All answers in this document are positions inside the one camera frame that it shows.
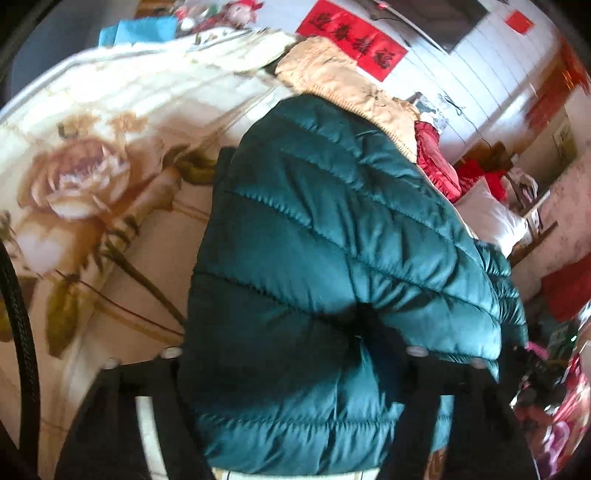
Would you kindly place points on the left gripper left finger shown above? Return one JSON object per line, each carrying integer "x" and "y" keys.
{"x": 130, "y": 425}

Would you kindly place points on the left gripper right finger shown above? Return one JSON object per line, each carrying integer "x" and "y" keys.
{"x": 485, "y": 440}

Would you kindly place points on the green quilted puffer jacket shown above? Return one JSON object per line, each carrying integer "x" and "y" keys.
{"x": 324, "y": 238}

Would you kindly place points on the white pillow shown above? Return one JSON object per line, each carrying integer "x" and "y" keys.
{"x": 491, "y": 220}

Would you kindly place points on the wooden chair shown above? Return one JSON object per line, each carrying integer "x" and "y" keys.
{"x": 526, "y": 199}

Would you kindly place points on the floral cream bedspread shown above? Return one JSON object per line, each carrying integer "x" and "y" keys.
{"x": 106, "y": 168}

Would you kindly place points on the red ruffled cushion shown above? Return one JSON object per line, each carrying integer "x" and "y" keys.
{"x": 431, "y": 160}

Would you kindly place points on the blue bag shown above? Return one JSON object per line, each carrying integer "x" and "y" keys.
{"x": 144, "y": 30}

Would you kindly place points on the red Chinese banner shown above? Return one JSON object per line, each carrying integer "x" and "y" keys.
{"x": 372, "y": 50}

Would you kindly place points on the yellow ruffled pillow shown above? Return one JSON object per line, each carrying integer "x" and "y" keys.
{"x": 317, "y": 66}

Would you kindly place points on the small red flag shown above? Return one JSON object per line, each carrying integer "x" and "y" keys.
{"x": 519, "y": 22}

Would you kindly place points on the pig plush toy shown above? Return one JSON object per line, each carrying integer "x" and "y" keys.
{"x": 243, "y": 12}

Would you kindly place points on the framed photo on wall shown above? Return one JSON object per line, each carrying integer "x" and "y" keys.
{"x": 430, "y": 112}

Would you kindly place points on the wall mounted television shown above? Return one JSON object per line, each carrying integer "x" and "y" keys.
{"x": 443, "y": 23}

